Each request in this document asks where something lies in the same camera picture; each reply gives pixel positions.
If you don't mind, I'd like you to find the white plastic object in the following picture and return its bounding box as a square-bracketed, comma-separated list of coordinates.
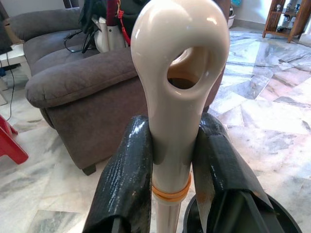
[93, 14, 132, 53]

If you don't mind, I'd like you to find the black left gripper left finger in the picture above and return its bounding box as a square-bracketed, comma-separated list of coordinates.
[84, 115, 154, 233]

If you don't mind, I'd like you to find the thin black cable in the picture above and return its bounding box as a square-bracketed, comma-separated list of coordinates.
[63, 30, 84, 53]

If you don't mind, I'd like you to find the grey-brown fabric sofa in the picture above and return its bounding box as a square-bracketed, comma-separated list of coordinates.
[8, 8, 231, 176]

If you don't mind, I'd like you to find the white side table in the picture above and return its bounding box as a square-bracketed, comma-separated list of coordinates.
[0, 45, 33, 105]

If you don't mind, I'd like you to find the cream plastic broom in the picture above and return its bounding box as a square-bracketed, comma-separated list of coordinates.
[130, 0, 230, 233]

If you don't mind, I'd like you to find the black plastic bucket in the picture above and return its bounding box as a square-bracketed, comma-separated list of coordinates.
[186, 194, 297, 233]

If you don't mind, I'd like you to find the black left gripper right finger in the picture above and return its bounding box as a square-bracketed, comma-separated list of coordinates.
[193, 112, 286, 233]

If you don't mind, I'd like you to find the red plastic stool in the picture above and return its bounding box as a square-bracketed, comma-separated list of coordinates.
[0, 114, 30, 171]

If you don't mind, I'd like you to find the red strap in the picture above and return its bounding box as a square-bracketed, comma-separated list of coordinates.
[106, 0, 130, 47]

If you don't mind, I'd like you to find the brown wooden shelf rack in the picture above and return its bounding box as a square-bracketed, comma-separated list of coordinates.
[262, 0, 311, 45]

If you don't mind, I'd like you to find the orange rubber band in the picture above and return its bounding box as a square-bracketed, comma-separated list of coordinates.
[151, 174, 193, 202]

